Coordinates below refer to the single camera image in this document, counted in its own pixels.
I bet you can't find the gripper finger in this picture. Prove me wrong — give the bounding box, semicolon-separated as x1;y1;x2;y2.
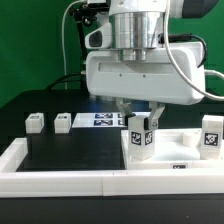
144;102;165;130
116;98;135;126

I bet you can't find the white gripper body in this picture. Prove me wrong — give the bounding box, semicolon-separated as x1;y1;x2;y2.
85;23;205;105

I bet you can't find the white square tabletop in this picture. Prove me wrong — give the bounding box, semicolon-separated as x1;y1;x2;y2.
121;128;224;170

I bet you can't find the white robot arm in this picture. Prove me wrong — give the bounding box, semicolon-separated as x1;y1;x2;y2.
85;0;219;130

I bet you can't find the white marker plate with tags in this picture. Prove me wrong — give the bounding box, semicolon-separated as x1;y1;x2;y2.
72;112;124;128

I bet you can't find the white U-shaped fence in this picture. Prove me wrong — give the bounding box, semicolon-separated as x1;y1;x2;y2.
0;138;224;198

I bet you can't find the black cable bundle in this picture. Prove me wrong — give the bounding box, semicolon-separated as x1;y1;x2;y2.
45;71;88;91

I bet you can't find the white cable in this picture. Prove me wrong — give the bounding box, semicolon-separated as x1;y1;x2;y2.
61;0;224;102

